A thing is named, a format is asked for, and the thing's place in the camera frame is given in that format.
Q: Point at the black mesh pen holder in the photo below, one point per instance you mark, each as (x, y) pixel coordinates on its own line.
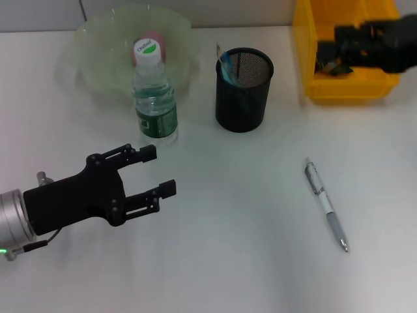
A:
(247, 111)

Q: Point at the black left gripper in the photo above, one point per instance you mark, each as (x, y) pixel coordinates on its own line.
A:
(71, 199)

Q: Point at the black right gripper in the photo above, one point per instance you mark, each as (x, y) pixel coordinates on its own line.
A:
(397, 45)

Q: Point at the yellow plastic bin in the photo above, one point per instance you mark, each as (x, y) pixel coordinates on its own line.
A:
(352, 84)

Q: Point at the blue scissors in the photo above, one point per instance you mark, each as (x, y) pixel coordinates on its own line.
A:
(228, 70)

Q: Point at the water bottle green label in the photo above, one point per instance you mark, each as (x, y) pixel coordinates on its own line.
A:
(156, 107)

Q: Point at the white grey pen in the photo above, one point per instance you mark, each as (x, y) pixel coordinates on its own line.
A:
(329, 208)

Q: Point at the translucent green fruit plate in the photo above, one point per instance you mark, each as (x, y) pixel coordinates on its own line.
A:
(104, 65)

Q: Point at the green plastic wrapper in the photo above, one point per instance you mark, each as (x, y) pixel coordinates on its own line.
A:
(335, 69)

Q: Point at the clear plastic ruler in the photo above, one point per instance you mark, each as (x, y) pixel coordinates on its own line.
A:
(219, 52)

